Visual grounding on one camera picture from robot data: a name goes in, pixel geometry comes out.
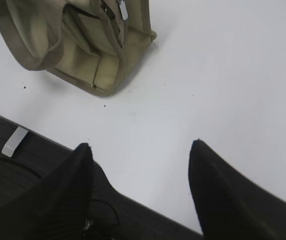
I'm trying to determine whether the yellow canvas bag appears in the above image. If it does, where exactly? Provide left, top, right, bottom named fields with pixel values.
left=0, top=0, right=157, bottom=97

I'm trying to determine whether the silver zipper pull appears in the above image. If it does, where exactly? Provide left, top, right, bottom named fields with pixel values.
left=118, top=0, right=128, bottom=21

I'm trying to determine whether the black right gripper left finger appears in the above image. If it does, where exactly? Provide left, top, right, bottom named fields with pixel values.
left=0, top=143, right=93, bottom=240

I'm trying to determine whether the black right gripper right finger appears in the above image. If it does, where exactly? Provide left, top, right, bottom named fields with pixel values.
left=188, top=139, right=286, bottom=240

